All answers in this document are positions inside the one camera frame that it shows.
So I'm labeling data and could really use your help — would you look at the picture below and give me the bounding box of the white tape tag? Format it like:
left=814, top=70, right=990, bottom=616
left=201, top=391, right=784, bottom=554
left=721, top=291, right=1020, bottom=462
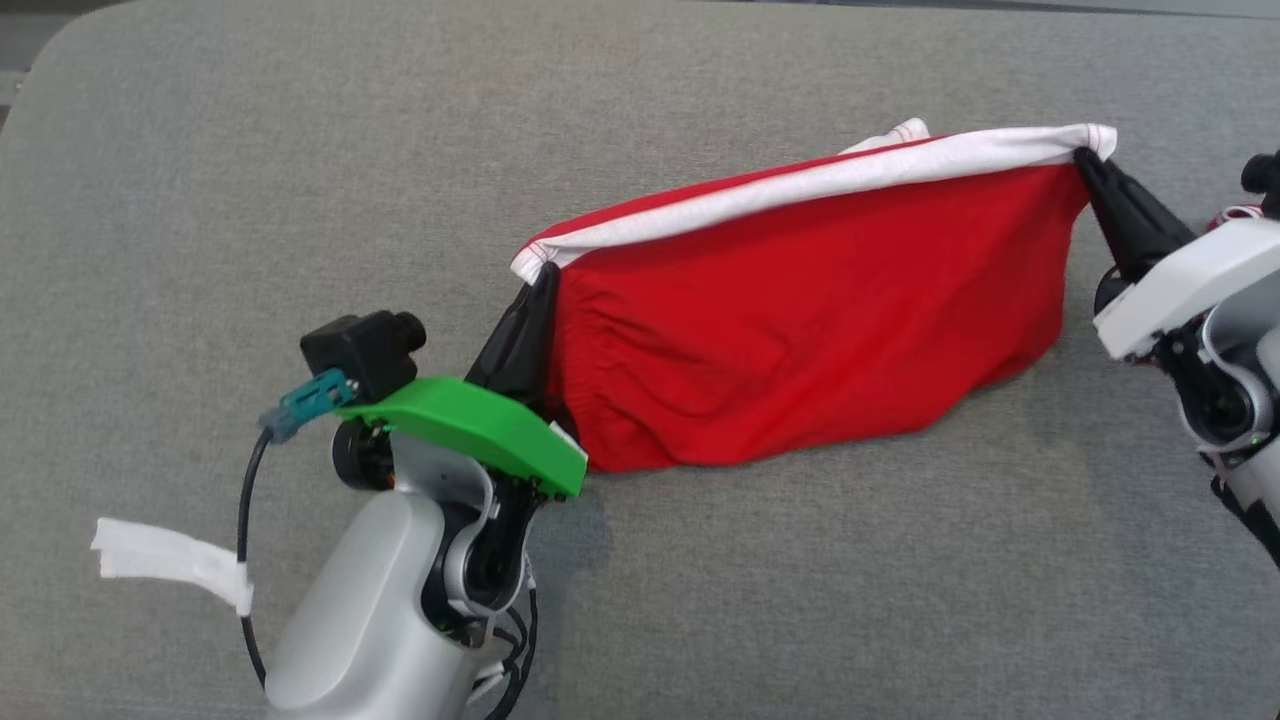
left=90, top=517, right=254, bottom=617

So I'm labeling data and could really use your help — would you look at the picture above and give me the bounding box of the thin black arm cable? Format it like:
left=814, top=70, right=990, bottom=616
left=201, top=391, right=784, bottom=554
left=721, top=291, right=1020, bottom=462
left=478, top=585, right=541, bottom=720

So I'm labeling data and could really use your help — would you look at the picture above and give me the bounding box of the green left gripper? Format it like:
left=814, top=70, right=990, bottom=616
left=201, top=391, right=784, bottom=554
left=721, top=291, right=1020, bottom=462
left=335, top=265, right=589, bottom=501

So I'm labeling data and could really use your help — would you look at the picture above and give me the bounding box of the teal left camera connector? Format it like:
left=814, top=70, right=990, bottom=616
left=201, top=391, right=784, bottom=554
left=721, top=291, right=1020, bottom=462
left=258, top=368, right=359, bottom=444

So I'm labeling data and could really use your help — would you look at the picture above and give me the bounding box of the black left camera cable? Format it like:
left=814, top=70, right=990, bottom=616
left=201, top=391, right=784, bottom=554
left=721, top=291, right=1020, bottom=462
left=236, top=430, right=276, bottom=691

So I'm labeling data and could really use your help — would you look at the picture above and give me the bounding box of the grey fabric sofa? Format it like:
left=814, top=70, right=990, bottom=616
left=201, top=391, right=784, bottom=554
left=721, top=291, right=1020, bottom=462
left=0, top=0, right=1280, bottom=720

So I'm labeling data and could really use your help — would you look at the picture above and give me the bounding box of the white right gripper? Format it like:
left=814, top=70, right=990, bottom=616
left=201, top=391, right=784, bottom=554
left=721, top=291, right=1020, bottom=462
left=1075, top=148, right=1280, bottom=361

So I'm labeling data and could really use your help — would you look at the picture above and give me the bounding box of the red shorts white waistband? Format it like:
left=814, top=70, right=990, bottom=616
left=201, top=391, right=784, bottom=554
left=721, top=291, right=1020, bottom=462
left=510, top=118, right=1119, bottom=473

